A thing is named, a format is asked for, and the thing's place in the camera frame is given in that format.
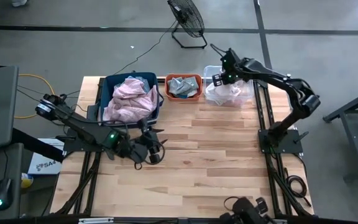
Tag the white cardboard box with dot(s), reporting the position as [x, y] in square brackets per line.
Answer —
[47, 165]

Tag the person's shoe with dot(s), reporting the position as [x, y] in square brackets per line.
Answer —
[19, 2]

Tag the orange plastic bin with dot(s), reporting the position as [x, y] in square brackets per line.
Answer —
[166, 90]

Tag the yellow white ball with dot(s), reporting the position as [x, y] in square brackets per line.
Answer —
[26, 182]

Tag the pink checked cloth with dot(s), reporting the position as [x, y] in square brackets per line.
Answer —
[132, 102]

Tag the light blue cloth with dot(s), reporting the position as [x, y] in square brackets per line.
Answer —
[183, 87]

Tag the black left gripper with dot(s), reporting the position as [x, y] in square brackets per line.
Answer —
[146, 135]

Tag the white cloth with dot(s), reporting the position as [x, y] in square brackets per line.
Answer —
[224, 95]

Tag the dark computer desk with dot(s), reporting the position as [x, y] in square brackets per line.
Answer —
[11, 161]

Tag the black floor fan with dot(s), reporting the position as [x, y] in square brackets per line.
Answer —
[186, 15]

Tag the black computer mouse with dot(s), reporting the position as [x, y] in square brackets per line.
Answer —
[3, 193]

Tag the clear plastic bin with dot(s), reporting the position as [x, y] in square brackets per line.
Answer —
[210, 71]

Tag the black table frame rail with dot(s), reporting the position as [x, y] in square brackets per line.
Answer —
[92, 186]
[259, 105]

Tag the navy white striped fabric basket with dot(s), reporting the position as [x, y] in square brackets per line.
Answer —
[110, 81]

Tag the black camera mount rig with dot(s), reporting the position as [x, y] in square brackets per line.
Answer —
[244, 211]

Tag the dark grey side table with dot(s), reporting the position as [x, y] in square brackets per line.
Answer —
[353, 133]

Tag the black diagonal desk bar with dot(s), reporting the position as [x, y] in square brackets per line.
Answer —
[36, 144]

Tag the plain pink cloth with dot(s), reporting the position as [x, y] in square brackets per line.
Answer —
[244, 98]

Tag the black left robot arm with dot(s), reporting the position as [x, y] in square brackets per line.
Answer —
[82, 127]

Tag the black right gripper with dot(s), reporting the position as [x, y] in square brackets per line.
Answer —
[219, 79]

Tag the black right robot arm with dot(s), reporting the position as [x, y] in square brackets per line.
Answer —
[291, 90]

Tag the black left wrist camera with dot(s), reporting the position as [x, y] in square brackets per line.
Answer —
[154, 155]

